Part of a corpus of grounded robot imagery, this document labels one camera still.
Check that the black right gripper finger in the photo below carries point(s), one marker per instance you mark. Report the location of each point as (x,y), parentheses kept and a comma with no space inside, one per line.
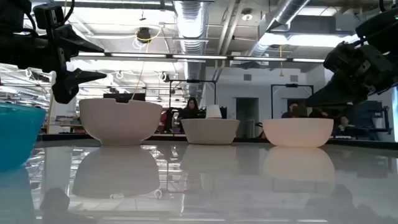
(335,91)

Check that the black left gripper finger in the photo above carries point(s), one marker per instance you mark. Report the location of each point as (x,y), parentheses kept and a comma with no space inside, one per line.
(66,87)
(77,42)

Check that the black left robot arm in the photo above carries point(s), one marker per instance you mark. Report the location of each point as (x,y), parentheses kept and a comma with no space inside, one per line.
(12,15)

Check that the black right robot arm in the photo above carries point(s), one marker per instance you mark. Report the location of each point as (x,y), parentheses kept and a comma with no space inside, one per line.
(381,26)

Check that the person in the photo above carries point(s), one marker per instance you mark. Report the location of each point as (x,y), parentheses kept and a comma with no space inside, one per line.
(293,111)
(344,123)
(190,110)

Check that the smooth cream white bowl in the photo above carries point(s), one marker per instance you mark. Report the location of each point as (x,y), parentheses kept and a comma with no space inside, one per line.
(298,132)

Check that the black computer monitor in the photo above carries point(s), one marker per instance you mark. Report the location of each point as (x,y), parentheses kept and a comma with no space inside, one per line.
(124,97)

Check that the large white chipped bowl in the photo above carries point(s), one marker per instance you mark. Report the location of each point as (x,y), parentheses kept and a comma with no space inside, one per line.
(119,121)

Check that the blue translucent bowl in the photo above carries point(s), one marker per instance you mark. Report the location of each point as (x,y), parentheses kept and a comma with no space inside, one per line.
(18,133)

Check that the grey doorway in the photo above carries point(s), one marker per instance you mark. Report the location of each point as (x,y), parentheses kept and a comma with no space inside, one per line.
(247,115)

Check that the round ceiling smoke detector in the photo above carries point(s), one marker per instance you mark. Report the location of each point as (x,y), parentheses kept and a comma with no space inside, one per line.
(247,15)

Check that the overhead LED light bar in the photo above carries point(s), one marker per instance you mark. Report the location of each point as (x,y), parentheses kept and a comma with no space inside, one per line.
(199,56)

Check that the grey faceted bowl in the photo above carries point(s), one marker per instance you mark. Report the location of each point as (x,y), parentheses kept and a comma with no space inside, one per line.
(210,130)

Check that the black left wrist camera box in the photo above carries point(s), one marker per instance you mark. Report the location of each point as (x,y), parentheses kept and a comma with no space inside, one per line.
(46,15)

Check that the black metal frame stand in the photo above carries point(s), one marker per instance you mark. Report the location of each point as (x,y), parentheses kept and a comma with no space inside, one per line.
(292,85)
(192,81)

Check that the black ceiling dome camera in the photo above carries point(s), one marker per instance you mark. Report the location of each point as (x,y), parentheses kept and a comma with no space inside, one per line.
(144,35)

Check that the silver smooth ceiling duct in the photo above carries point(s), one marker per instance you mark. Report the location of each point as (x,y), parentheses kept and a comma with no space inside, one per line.
(280,18)

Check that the silver ribbed ceiling duct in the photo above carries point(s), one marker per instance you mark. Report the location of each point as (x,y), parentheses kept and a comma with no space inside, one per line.
(191,25)

